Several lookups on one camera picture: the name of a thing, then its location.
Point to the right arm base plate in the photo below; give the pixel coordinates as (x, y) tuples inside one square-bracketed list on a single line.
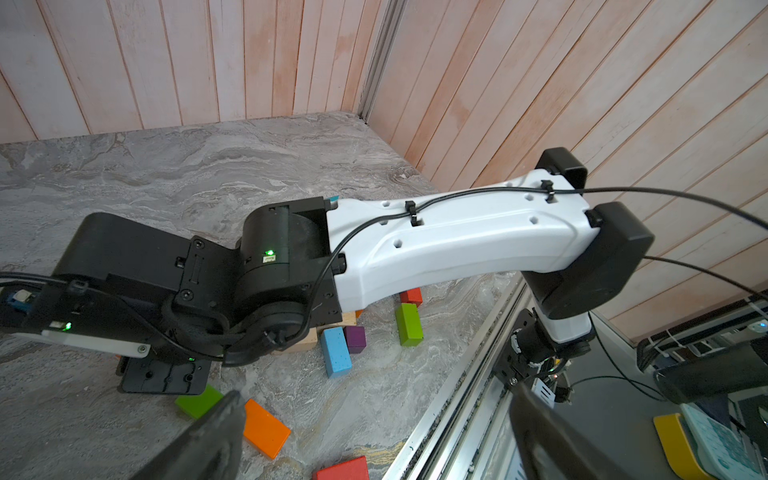
[(530, 354)]

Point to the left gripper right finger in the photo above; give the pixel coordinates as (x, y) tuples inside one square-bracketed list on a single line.
[(550, 448)]

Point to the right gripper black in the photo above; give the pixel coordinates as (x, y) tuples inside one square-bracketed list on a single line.
[(162, 302)]

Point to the purple cube block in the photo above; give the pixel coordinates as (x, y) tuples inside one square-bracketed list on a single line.
[(356, 339)]

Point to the red block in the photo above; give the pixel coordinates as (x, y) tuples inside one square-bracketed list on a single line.
[(412, 296), (354, 469)]

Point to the red block right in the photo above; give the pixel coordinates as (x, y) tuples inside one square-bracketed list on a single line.
[(412, 296)]

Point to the red block front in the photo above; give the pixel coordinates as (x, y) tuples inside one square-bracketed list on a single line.
[(354, 469)]

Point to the light blue block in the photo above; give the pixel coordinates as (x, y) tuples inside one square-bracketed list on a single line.
[(335, 352)]

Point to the yellow object off table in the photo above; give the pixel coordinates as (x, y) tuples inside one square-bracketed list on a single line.
[(676, 448)]

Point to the green block left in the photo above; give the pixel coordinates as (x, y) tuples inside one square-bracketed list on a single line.
[(196, 406)]

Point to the natural wood block middle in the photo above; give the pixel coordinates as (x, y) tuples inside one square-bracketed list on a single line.
[(307, 343)]

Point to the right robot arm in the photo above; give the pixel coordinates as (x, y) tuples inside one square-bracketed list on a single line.
[(305, 263)]

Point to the orange block left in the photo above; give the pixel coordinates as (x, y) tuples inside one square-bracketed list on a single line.
[(264, 431)]

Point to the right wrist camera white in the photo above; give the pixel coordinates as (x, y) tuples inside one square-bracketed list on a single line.
[(89, 320)]

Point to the green block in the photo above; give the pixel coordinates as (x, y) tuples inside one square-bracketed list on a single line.
[(409, 325), (196, 406)]

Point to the green block lower right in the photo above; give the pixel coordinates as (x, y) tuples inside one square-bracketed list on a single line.
[(409, 325)]

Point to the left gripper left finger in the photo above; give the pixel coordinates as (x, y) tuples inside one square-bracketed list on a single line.
[(211, 448)]

